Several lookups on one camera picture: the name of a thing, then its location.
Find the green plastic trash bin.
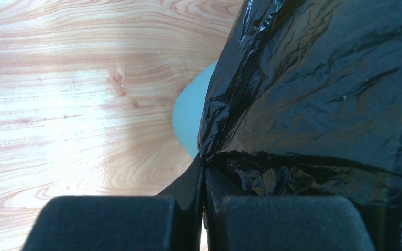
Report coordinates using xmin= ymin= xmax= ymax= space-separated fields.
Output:
xmin=172 ymin=60 xmax=218 ymax=159

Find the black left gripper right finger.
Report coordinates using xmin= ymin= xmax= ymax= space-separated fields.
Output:
xmin=204 ymin=168 xmax=374 ymax=250

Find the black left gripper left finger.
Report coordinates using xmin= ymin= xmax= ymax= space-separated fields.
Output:
xmin=23 ymin=156 xmax=204 ymax=250

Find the black plastic trash bag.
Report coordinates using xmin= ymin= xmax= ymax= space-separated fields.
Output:
xmin=197 ymin=0 xmax=402 ymax=251

